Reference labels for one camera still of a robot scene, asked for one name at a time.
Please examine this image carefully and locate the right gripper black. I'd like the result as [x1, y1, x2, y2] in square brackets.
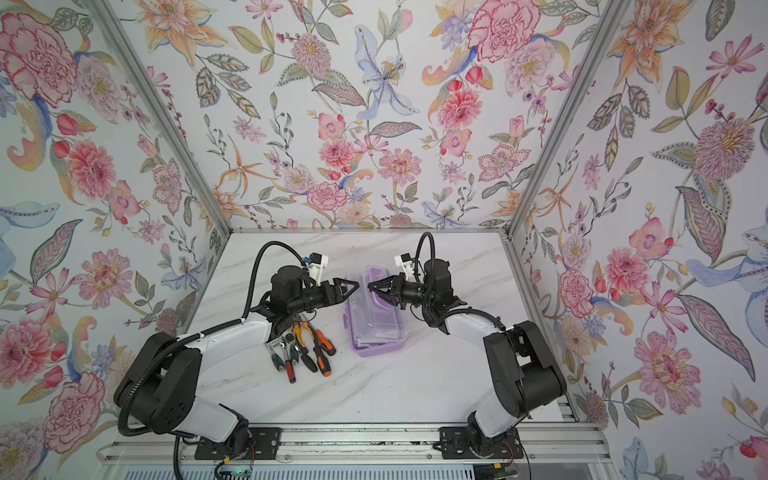
[370, 276, 436, 311]

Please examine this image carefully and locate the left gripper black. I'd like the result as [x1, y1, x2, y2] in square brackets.
[287, 277, 359, 317]

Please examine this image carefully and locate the purple plastic tool box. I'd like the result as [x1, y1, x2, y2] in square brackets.
[343, 266, 410, 358]

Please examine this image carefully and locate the red handled ratchet wrench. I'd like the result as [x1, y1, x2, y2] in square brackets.
[280, 340, 296, 384]

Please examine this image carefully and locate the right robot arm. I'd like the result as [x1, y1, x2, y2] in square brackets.
[368, 259, 567, 458]

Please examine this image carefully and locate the orange black short screwdriver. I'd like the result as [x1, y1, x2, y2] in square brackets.
[314, 329, 337, 356]

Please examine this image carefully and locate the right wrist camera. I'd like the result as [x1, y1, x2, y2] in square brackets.
[395, 253, 415, 276]

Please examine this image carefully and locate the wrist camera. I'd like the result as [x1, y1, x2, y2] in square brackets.
[395, 253, 415, 276]
[304, 253, 329, 270]

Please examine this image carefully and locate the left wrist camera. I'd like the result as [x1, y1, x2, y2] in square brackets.
[304, 253, 329, 270]

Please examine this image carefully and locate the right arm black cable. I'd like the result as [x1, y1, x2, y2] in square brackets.
[415, 231, 529, 415]

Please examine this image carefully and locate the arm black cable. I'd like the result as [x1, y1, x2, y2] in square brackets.
[117, 240, 310, 480]
[415, 231, 529, 415]

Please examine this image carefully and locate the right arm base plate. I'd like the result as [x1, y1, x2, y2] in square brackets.
[432, 426, 525, 460]

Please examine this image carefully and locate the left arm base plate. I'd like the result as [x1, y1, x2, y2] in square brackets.
[194, 427, 282, 461]

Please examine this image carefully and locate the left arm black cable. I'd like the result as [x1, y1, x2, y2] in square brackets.
[117, 240, 310, 480]

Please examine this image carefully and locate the aluminium mounting rail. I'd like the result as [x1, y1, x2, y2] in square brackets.
[96, 422, 611, 465]

